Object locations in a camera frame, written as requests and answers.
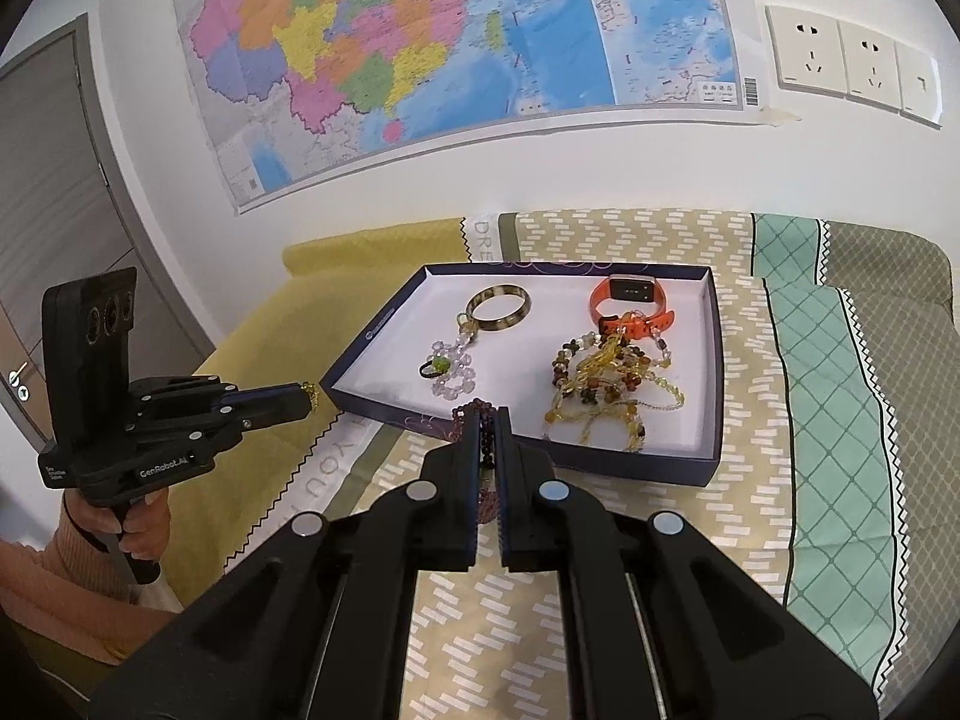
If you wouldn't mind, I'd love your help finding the white wall switch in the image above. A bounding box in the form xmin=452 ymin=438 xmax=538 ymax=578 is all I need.
xmin=895 ymin=40 xmax=945 ymax=129

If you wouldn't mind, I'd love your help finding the clear crystal bracelet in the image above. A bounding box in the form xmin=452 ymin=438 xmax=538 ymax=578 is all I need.
xmin=425 ymin=318 xmax=483 ymax=401

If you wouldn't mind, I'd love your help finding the brown flower bead bracelet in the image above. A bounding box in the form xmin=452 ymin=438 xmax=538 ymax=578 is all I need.
xmin=553 ymin=335 xmax=648 ymax=410

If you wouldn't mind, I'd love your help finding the yellow bead bracelet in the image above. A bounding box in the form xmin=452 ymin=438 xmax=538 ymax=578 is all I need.
xmin=541 ymin=334 xmax=653 ymax=455

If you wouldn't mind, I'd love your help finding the tortoiseshell bangle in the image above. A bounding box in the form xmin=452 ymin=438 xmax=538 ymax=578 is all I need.
xmin=464 ymin=280 xmax=533 ymax=333

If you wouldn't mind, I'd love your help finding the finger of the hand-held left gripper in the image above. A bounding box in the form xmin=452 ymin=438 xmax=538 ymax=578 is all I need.
xmin=132 ymin=378 xmax=313 ymax=452

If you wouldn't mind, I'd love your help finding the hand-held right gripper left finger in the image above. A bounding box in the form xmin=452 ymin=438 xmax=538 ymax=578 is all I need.
xmin=88 ymin=409 xmax=483 ymax=720

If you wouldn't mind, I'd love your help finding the dark red bead bracelet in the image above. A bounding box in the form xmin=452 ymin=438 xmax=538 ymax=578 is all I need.
xmin=451 ymin=400 xmax=503 ymax=525

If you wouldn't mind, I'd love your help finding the orange smartwatch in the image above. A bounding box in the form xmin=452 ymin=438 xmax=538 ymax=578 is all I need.
xmin=586 ymin=274 xmax=677 ymax=339

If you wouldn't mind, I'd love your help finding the person's left forearm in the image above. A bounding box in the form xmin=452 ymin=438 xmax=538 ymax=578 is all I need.
xmin=0 ymin=516 xmax=182 ymax=666

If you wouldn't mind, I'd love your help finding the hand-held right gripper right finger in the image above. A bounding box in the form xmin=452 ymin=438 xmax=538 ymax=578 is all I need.
xmin=496 ymin=406 xmax=880 ymax=720

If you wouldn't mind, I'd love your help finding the colourful wall map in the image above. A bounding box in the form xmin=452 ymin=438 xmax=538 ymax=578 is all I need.
xmin=170 ymin=0 xmax=767 ymax=215

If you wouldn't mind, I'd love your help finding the person's left hand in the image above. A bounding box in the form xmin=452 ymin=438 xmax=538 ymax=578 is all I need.
xmin=61 ymin=493 xmax=173 ymax=580

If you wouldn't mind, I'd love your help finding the white wall socket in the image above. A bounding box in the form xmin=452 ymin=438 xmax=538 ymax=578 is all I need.
xmin=764 ymin=5 xmax=845 ymax=95
xmin=838 ymin=18 xmax=902 ymax=110

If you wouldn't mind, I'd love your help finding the grey door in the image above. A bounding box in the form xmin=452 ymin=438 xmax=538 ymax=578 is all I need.
xmin=0 ymin=13 xmax=220 ymax=452

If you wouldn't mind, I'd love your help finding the clear bead chain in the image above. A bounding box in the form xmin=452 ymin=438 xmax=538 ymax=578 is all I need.
xmin=641 ymin=330 xmax=688 ymax=415

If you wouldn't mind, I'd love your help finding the patchwork printed bedsheet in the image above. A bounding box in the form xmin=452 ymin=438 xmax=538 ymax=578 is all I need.
xmin=180 ymin=208 xmax=955 ymax=720

